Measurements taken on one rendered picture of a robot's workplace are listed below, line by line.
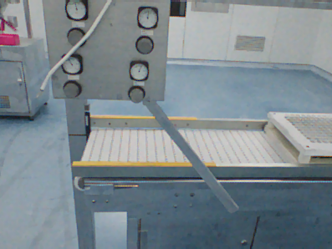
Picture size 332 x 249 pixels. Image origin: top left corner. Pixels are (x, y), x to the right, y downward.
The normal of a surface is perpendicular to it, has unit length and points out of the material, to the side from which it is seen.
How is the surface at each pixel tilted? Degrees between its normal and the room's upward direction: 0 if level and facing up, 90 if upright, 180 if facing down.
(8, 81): 90
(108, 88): 90
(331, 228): 90
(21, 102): 90
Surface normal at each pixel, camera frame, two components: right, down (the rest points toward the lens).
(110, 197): 0.08, 0.43
